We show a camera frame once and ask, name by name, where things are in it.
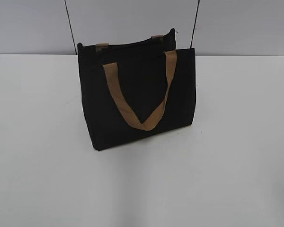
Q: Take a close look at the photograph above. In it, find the left black hanging cable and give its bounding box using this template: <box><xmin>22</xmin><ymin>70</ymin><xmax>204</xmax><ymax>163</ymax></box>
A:
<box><xmin>64</xmin><ymin>0</ymin><xmax>78</xmax><ymax>46</ymax></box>

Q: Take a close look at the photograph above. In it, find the black bag with tan handles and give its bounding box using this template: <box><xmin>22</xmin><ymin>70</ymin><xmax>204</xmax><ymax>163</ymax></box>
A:
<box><xmin>77</xmin><ymin>29</ymin><xmax>196</xmax><ymax>151</ymax></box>

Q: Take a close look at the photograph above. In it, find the black hanging cable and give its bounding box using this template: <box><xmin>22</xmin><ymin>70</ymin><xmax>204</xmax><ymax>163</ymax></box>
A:
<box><xmin>190</xmin><ymin>0</ymin><xmax>201</xmax><ymax>49</ymax></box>
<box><xmin>64</xmin><ymin>0</ymin><xmax>78</xmax><ymax>46</ymax></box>

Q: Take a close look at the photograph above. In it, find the right black hanging cable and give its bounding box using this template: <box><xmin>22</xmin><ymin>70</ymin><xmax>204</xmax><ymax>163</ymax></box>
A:
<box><xmin>190</xmin><ymin>0</ymin><xmax>201</xmax><ymax>49</ymax></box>

